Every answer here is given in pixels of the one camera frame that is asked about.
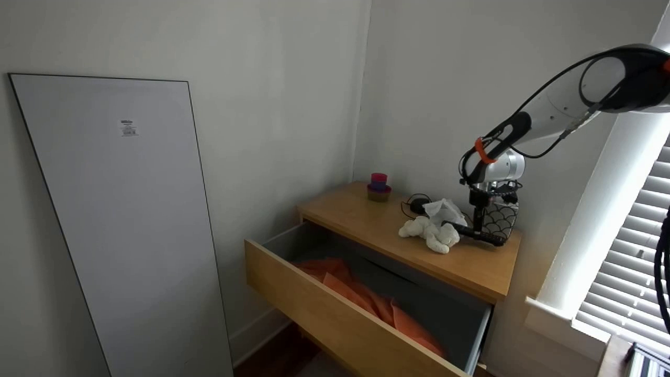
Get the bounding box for stacked purple pink cups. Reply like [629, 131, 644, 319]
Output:
[365, 172, 393, 206]

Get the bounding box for open wooden drawer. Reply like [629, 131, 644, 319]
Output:
[242, 222, 493, 377]

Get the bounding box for light wooden nightstand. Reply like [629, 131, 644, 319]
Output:
[300, 180, 523, 377]

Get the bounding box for white plush bear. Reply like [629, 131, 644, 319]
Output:
[396, 213, 463, 256]

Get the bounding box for large white board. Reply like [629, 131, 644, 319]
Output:
[6, 71, 236, 377]

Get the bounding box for black remote control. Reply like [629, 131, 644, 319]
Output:
[457, 226, 508, 249]

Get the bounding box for orange cloth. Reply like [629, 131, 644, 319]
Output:
[294, 256, 448, 359]

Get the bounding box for scallop pattern tissue box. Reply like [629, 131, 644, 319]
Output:
[479, 195, 520, 243]

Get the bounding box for thick black hanging cable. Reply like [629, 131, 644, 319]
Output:
[651, 208, 670, 338]

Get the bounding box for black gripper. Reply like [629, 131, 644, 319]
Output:
[464, 179, 525, 237]

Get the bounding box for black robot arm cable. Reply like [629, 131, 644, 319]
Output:
[458, 42, 670, 184]

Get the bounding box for white window frame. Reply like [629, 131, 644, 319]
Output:
[523, 7, 670, 345]

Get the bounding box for white window blinds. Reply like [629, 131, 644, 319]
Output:
[574, 134, 670, 360]

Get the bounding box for orange strap on arm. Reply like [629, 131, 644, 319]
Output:
[472, 137, 499, 168]

